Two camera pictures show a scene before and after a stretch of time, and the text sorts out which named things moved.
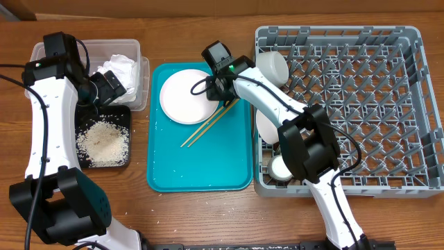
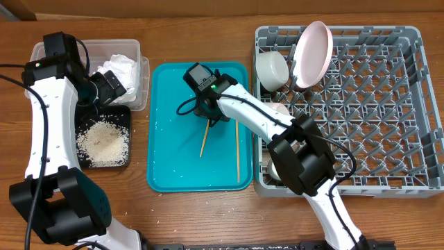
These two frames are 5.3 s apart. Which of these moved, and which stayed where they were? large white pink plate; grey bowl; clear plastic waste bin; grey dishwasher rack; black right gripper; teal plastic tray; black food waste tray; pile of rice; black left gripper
Moved: large white pink plate; black right gripper
Stayed: pile of rice; grey bowl; black left gripper; clear plastic waste bin; grey dishwasher rack; teal plastic tray; black food waste tray
